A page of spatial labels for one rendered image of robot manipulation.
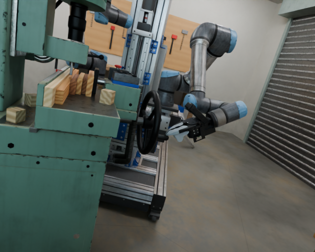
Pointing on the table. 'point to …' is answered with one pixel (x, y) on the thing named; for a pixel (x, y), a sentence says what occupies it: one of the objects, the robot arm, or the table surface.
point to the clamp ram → (97, 80)
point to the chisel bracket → (66, 50)
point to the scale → (55, 74)
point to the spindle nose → (77, 21)
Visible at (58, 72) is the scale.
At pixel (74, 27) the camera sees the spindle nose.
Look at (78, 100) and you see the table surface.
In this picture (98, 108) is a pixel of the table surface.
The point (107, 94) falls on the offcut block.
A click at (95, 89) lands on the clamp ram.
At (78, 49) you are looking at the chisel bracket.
